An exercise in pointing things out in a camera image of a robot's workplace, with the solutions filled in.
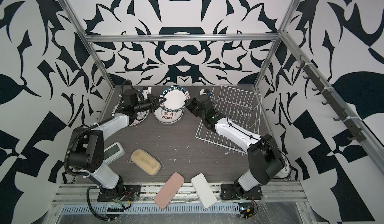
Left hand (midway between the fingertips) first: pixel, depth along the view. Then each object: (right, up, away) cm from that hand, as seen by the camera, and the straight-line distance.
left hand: (167, 96), depth 83 cm
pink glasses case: (+2, -46, -10) cm, 47 cm away
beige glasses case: (-11, -35, -2) cm, 37 cm away
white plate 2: (-4, -13, +17) cm, 22 cm away
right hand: (+9, -2, -2) cm, 9 cm away
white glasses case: (+19, -45, -12) cm, 50 cm away
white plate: (+4, 0, +2) cm, 5 cm away
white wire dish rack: (+47, -7, +19) cm, 51 cm away
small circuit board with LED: (+39, -54, -12) cm, 67 cm away
